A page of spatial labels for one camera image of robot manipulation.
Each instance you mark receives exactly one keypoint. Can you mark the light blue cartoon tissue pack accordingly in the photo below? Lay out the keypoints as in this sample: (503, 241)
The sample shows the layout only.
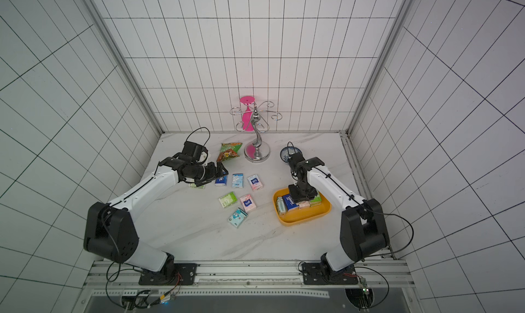
(237, 181)

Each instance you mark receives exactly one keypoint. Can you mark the white blue tissue pack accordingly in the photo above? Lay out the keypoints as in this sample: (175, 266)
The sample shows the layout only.
(255, 182)

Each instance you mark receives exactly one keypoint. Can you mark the teal cartoon tissue pack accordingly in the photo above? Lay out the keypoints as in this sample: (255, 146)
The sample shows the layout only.
(237, 218)

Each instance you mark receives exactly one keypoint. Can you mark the large green tissue pack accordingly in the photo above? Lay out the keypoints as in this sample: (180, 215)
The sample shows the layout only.
(194, 186)

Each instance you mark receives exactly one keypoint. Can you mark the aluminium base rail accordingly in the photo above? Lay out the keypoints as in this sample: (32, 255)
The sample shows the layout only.
(244, 278)

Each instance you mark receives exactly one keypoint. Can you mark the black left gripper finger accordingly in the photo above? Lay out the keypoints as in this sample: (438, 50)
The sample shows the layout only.
(220, 170)
(204, 181)

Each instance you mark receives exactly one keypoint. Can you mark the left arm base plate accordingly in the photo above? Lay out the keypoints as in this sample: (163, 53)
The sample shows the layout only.
(171, 275)

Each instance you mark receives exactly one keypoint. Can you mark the lime green tissue pack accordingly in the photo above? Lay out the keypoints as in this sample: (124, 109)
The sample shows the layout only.
(228, 200)

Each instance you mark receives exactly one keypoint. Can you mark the dark blue Tempo tissue pack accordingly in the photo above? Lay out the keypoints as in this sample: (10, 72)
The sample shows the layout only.
(221, 182)

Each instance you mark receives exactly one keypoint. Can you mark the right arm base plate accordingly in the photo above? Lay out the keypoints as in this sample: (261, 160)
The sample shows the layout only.
(328, 273)

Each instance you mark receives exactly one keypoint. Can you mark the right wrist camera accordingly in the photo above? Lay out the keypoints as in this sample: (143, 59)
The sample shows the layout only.
(298, 163)

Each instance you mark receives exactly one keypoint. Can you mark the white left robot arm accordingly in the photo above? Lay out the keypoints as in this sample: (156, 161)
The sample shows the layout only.
(110, 227)

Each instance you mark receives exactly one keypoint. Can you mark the silver metal hook stand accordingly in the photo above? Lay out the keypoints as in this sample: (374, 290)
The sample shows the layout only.
(257, 151)

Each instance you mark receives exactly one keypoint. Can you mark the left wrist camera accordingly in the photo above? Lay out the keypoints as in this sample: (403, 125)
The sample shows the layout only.
(194, 153)

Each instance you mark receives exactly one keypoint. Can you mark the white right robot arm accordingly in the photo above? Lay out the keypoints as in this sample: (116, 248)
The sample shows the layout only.
(363, 230)

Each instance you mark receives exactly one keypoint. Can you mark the blue white porcelain bowl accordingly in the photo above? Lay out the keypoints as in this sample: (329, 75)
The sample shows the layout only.
(287, 152)

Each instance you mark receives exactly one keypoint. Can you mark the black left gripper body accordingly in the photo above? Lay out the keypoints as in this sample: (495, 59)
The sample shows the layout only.
(201, 173)

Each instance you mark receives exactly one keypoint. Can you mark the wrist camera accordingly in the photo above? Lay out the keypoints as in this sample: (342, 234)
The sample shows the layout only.
(298, 163)
(194, 153)

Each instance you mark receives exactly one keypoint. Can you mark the pink blue tissue pack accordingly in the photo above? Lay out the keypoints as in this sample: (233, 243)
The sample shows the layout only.
(247, 203)

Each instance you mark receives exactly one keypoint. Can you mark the yellow plastic storage box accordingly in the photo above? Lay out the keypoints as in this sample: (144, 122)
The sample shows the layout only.
(300, 215)

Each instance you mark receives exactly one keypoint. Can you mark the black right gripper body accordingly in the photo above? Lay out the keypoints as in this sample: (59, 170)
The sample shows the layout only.
(302, 191)

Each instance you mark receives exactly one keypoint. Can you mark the red green snack bag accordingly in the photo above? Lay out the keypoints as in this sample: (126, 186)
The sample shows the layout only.
(229, 151)

